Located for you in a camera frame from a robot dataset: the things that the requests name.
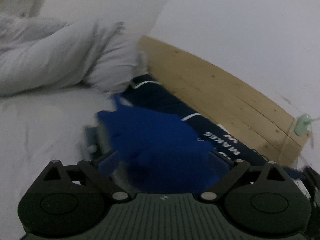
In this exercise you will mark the wooden bed board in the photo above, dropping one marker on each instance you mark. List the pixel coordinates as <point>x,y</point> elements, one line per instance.
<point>212,85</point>

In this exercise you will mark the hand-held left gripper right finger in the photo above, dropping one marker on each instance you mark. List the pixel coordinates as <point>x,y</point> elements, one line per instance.
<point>219,161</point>

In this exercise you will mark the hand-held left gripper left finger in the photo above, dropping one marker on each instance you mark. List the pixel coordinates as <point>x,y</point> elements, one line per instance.
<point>108,162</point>

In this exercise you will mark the royal blue polo shirt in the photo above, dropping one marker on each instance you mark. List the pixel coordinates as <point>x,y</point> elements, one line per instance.
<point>155,135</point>

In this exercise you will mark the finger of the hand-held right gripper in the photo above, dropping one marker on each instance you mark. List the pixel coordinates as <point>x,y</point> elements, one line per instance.
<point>292,173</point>

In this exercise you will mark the tree print light blue quilt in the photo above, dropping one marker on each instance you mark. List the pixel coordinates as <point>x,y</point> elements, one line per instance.
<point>50,55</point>

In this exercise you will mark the navy garment with white print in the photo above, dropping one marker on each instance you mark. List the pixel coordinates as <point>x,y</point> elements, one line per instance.
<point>160,92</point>

